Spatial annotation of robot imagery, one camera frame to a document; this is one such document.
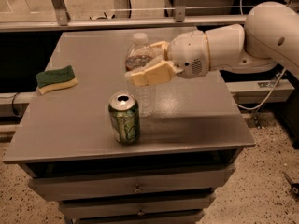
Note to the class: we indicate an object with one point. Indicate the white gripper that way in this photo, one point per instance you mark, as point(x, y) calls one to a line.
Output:
point(188, 54)

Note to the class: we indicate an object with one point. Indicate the black caster wheel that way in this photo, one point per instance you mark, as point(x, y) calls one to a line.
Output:
point(294, 186)

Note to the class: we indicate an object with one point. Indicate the metal guard rail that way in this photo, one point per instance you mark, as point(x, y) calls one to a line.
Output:
point(67, 15)

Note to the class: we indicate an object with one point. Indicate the bottom grey drawer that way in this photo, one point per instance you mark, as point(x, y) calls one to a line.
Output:
point(176, 217)

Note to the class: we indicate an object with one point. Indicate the grey drawer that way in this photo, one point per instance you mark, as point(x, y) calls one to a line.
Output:
point(176, 217)
point(132, 183)
point(138, 206)

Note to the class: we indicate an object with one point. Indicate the middle grey drawer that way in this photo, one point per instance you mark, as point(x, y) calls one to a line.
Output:
point(138, 206)

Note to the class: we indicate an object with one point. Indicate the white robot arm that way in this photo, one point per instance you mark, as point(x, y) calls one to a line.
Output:
point(269, 36)

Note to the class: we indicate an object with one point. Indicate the clear plastic water bottle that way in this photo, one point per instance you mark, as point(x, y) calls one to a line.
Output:
point(139, 54)

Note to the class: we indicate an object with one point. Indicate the green and yellow sponge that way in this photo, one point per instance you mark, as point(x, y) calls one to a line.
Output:
point(57, 79)

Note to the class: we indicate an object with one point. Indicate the green soda can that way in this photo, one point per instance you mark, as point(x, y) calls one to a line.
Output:
point(124, 116)

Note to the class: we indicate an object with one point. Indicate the top grey drawer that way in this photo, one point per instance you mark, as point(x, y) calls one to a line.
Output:
point(132, 183)

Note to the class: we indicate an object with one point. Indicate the grey drawer cabinet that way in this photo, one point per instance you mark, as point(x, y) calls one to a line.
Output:
point(90, 148)

